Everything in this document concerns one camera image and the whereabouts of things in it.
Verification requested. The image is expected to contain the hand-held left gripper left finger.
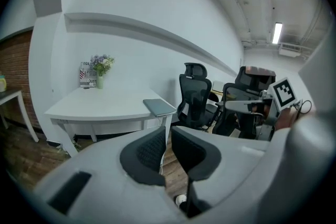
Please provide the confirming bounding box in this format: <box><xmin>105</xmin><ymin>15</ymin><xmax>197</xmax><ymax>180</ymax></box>
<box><xmin>76</xmin><ymin>125</ymin><xmax>167</xmax><ymax>187</ymax></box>

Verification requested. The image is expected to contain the short ceiling light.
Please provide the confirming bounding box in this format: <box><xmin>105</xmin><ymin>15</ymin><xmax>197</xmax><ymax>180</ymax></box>
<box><xmin>271</xmin><ymin>22</ymin><xmax>284</xmax><ymax>45</ymax></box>

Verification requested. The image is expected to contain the person's left white shoe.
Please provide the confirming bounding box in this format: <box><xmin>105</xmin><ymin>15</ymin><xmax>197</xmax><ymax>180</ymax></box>
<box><xmin>175</xmin><ymin>193</ymin><xmax>188</xmax><ymax>206</ymax></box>

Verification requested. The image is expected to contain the black mesh office chair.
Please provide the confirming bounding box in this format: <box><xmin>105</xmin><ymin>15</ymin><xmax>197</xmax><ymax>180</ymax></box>
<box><xmin>176</xmin><ymin>62</ymin><xmax>221</xmax><ymax>131</ymax></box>
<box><xmin>212</xmin><ymin>66</ymin><xmax>277</xmax><ymax>140</ymax></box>

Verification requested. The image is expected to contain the green vase with flowers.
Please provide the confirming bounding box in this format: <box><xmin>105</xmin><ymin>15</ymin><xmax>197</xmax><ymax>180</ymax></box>
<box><xmin>90</xmin><ymin>54</ymin><xmax>116</xmax><ymax>90</ymax></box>

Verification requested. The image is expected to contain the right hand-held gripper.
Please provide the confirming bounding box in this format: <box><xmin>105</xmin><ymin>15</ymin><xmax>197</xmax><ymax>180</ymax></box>
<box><xmin>225</xmin><ymin>77</ymin><xmax>300</xmax><ymax>141</ymax></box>

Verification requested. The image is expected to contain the shiny plastic chair cover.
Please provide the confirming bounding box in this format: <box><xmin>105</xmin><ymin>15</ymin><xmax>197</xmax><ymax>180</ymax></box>
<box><xmin>245</xmin><ymin>66</ymin><xmax>277</xmax><ymax>85</ymax></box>

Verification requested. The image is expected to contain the dark table with white legs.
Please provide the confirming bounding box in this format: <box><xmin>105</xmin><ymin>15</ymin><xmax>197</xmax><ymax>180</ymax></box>
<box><xmin>0</xmin><ymin>88</ymin><xmax>40</xmax><ymax>143</ymax></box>

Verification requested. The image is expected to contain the white laptop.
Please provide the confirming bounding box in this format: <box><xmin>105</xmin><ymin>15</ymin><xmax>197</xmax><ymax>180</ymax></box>
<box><xmin>142</xmin><ymin>98</ymin><xmax>177</xmax><ymax>118</ymax></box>

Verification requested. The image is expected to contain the printed decorative box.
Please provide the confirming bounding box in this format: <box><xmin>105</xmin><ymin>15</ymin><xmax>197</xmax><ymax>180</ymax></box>
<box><xmin>79</xmin><ymin>61</ymin><xmax>98</xmax><ymax>89</ymax></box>

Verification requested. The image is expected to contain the white air conditioning unit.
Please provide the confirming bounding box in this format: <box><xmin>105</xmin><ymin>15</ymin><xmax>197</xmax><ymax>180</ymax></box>
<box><xmin>277</xmin><ymin>42</ymin><xmax>311</xmax><ymax>58</ymax></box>

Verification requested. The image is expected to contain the black cord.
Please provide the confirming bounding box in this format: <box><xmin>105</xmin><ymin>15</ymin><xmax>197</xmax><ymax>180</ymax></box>
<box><xmin>290</xmin><ymin>99</ymin><xmax>313</xmax><ymax>115</ymax></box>

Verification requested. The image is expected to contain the white box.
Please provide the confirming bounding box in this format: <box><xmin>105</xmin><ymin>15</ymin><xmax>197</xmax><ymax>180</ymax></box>
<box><xmin>212</xmin><ymin>80</ymin><xmax>224</xmax><ymax>93</ymax></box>

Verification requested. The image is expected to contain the light wooden desk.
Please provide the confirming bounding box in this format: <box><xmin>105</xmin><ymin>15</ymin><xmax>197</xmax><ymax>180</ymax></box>
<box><xmin>209</xmin><ymin>88</ymin><xmax>227</xmax><ymax>101</ymax></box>

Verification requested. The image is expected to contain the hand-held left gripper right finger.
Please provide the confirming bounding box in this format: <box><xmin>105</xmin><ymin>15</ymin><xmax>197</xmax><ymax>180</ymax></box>
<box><xmin>170</xmin><ymin>125</ymin><xmax>265</xmax><ymax>182</ymax></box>

